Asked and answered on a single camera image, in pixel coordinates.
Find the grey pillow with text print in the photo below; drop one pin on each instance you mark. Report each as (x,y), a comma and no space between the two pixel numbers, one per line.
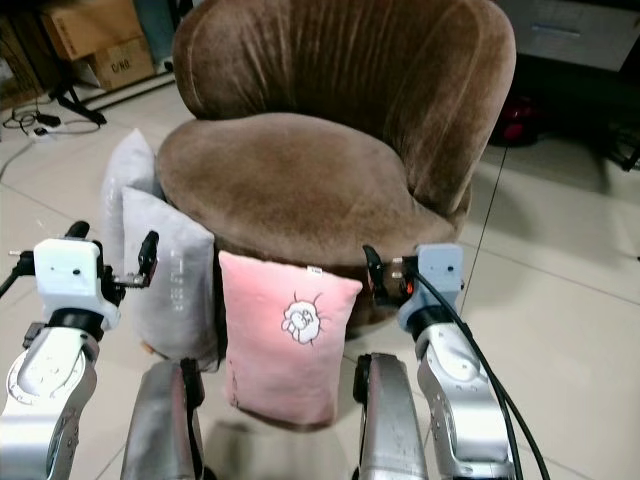
(182,300)

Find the red round object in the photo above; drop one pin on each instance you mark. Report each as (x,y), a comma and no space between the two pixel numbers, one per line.
(518,122)

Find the black metal stand foot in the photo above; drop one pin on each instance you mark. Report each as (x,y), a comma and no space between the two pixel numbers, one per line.
(82,103)

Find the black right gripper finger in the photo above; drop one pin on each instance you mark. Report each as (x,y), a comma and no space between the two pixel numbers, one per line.
(373,268)

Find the pink pillow with cartoon print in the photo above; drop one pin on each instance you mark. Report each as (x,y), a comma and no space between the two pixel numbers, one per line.
(275,350)

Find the large plain cardboard box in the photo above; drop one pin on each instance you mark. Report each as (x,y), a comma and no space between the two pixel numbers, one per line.
(90,25)

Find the black low cabinet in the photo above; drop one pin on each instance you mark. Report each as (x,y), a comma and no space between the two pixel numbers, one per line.
(580,60)

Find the grey left robot leg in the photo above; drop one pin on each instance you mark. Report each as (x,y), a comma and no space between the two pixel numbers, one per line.
(160,425)

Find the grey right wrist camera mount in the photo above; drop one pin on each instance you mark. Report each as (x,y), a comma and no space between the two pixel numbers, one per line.
(438,272)

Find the grey right robot leg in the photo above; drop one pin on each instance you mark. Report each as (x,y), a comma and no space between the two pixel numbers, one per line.
(390,425)

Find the plain grey pillow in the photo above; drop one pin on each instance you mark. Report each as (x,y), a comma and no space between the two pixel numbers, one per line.
(128,170)

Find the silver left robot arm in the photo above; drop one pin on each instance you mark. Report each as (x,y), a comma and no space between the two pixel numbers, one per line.
(45,400)

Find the white power strip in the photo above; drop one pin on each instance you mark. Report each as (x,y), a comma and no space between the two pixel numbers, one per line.
(47,120)

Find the brown velvet sofa chair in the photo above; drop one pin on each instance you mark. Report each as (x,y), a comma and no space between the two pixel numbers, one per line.
(340,120)

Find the grey robot leg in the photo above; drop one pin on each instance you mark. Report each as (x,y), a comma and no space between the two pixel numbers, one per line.
(160,425)
(390,425)

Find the small printed cardboard box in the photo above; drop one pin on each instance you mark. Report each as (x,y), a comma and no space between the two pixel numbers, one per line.
(125,65)

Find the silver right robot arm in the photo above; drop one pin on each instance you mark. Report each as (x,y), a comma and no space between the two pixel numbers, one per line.
(460,390)

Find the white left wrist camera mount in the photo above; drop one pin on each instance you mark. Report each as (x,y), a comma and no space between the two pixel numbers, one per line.
(68,272)

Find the dark labelled cardboard box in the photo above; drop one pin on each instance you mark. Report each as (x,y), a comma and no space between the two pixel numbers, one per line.
(20,70)

